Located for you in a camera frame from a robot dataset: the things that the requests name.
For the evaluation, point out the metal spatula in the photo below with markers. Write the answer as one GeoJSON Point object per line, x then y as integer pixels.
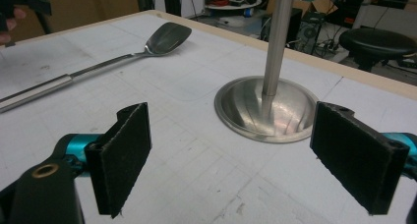
{"type": "Point", "coordinates": [98, 65]}

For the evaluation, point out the round white cart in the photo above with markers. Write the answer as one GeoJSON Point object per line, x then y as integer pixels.
{"type": "Point", "coordinates": [234, 3]}

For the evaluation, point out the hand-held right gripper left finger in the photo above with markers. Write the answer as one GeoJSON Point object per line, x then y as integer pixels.
{"type": "Point", "coordinates": [119, 158]}

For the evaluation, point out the open cardboard box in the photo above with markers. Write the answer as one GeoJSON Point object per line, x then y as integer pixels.
{"type": "Point", "coordinates": [314, 6]}

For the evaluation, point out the brown board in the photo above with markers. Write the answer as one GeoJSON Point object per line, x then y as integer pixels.
{"type": "Point", "coordinates": [82, 8]}

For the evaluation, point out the metal stand with round base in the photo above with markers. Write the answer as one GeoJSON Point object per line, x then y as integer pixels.
{"type": "Point", "coordinates": [272, 96]}

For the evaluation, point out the black round stool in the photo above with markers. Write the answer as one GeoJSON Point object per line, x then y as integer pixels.
{"type": "Point", "coordinates": [377, 44]}

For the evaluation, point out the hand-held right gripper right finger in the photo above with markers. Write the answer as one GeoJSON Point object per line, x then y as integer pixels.
{"type": "Point", "coordinates": [357, 158]}

